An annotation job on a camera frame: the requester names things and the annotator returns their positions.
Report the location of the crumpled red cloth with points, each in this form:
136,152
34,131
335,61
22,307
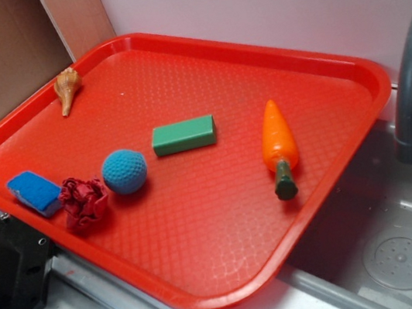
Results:
84,201

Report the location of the blue sponge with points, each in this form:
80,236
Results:
36,192

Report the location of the orange toy carrot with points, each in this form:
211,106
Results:
280,151

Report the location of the red plastic tray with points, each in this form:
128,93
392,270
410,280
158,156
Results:
207,229

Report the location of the green rectangular block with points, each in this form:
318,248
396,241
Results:
181,136

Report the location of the tan conch seashell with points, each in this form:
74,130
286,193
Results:
66,85

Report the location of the blue textured ball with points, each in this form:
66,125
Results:
124,171

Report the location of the grey plastic sink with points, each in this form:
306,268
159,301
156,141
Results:
357,252

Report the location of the light wooden board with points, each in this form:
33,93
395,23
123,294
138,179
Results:
80,24

